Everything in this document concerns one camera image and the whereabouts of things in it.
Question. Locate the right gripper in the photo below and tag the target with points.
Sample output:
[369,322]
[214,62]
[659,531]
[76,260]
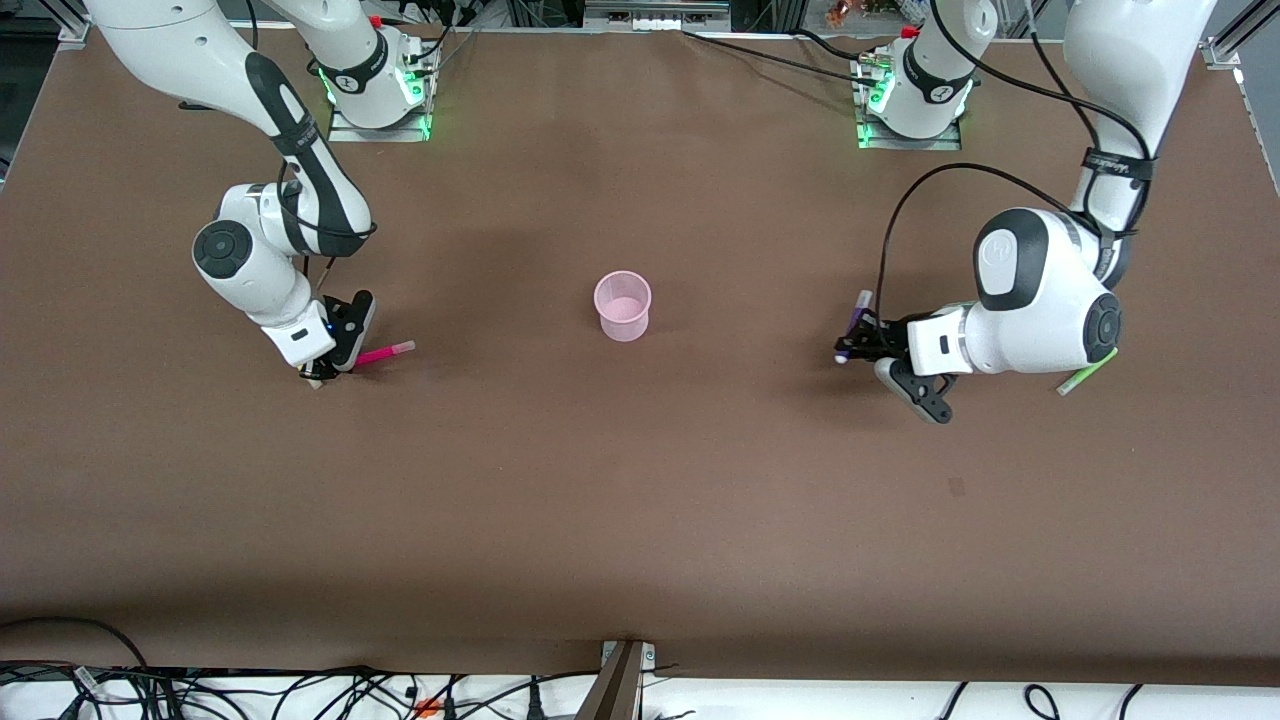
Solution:
[322,375]

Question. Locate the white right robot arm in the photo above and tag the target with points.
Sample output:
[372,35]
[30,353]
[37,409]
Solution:
[150,30]

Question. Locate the pink highlighter pen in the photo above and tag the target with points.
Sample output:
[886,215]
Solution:
[385,353]

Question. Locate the purple highlighter pen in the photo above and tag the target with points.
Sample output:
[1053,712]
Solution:
[857,318]

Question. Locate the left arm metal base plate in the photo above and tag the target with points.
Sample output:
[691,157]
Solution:
[910,142]

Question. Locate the green highlighter pen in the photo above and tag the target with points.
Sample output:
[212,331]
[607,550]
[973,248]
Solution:
[1090,372]

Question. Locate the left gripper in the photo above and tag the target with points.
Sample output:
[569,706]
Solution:
[886,337]

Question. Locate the grey metal box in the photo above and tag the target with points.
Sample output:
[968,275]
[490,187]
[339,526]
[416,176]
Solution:
[655,12]

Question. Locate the metal table edge bracket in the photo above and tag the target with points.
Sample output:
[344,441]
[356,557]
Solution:
[618,685]

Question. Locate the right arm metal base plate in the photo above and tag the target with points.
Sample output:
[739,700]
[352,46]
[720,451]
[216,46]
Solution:
[380,133]

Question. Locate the pink plastic pen holder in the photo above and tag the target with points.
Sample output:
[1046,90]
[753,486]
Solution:
[623,310]

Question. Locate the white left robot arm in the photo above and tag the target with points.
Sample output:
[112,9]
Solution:
[1050,300]

